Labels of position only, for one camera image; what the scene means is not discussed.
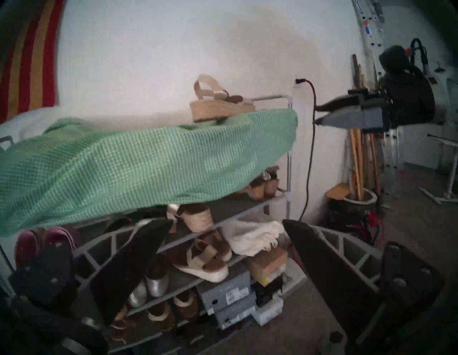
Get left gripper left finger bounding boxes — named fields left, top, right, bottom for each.
left=8, top=219, right=174, bottom=325

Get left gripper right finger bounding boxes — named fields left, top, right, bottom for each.
left=282, top=219, right=447, bottom=334

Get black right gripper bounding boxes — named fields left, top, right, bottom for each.
left=313, top=45, right=437, bottom=130

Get beige espadrille platform sandal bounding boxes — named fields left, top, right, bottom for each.
left=167, top=203, right=214, bottom=233
left=190, top=74, right=256, bottom=123

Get brown suede shoe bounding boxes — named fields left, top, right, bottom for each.
left=174, top=292, right=199, bottom=319
left=148, top=302, right=176, bottom=331

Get grey metal shoe rack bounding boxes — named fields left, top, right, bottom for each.
left=0, top=94, right=308, bottom=355

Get white flat printed box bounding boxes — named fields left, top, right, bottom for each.
left=283, top=258, right=307, bottom=297

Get wooden slats bundle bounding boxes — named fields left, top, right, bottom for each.
left=349, top=54, right=381, bottom=201

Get black shoebox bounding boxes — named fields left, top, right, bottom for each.
left=254, top=276, right=287, bottom=305

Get brown cardboard shoebox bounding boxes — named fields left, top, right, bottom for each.
left=247, top=247, right=288, bottom=287

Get black bucket white rim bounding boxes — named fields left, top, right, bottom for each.
left=327, top=188, right=378, bottom=233

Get white shoebox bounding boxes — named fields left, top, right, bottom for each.
left=252, top=295, right=284, bottom=326

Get light wooden block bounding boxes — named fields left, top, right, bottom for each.
left=325, top=183, right=351, bottom=200

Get small grey shoebox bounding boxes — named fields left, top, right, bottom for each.
left=215, top=292, right=256, bottom=330

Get large grey Vionic shoebox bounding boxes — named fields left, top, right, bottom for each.
left=197, top=272, right=251, bottom=315

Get green gingham cloth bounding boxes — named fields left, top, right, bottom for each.
left=0, top=108, right=298, bottom=237

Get white metal stand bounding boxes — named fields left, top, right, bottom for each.
left=420, top=134, right=458, bottom=204

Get red black power cable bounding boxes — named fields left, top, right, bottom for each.
left=296, top=78, right=318, bottom=220

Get cream canvas drawstring bag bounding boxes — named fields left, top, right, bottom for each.
left=220, top=218, right=285, bottom=256

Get beige strap white-sole sandal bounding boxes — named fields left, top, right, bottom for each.
left=200, top=231, right=232, bottom=262
left=172, top=240, right=229, bottom=283

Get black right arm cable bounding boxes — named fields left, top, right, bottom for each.
left=410, top=38, right=430, bottom=76

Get striped flag wall hanging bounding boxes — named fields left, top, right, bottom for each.
left=0, top=0, right=65, bottom=124

